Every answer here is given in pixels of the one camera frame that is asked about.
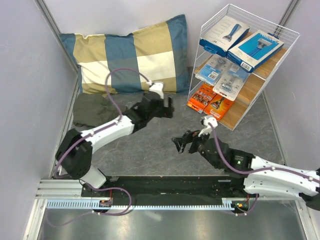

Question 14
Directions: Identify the blue Harry's razor box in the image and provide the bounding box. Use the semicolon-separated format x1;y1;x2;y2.
226;30;285;74

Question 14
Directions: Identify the light blue cable duct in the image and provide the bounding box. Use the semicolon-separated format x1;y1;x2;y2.
46;199;235;211

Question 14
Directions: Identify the white wire wooden shelf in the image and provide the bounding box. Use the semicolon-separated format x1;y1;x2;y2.
200;3;300;131

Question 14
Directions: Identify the orange Gillette Fusion box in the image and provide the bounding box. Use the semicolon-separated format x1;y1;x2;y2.
203;94;234;122

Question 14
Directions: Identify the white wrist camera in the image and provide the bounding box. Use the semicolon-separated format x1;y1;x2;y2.
198;115;218;137
147;81;165;99

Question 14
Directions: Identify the orange Styler razor box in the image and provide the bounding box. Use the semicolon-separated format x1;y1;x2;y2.
186;83;216;114

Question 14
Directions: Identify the blue beige checkered pillow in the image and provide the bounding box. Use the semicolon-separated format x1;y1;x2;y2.
59;14;190;95

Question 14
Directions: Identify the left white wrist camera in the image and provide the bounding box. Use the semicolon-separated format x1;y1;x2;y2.
147;81;165;99

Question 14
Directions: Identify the clear blister razor pack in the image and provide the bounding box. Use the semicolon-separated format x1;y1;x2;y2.
213;63;250;101

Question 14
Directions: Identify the white blue razor box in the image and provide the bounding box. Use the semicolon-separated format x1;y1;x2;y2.
199;16;250;57

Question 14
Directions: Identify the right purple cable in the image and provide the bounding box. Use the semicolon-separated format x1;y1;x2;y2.
208;122;320;217

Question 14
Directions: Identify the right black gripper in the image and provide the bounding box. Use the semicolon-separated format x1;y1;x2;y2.
171;126;220;169

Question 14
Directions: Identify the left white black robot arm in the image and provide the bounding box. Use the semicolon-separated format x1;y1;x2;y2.
53;91;174;197

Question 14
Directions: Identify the olive green cloth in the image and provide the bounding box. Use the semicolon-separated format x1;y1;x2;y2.
73;93;120;127

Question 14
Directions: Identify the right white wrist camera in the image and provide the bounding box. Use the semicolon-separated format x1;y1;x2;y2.
198;115;218;137

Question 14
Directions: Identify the purple cable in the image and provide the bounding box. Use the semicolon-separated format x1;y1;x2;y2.
44;67;153;227
208;122;320;217

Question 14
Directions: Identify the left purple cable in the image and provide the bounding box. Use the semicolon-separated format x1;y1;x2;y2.
44;67;153;227

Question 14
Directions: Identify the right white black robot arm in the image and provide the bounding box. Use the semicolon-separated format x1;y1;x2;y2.
171;130;320;211

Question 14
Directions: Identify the white Gillette SkinGuard pack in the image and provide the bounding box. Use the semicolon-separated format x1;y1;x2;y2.
195;54;232;86

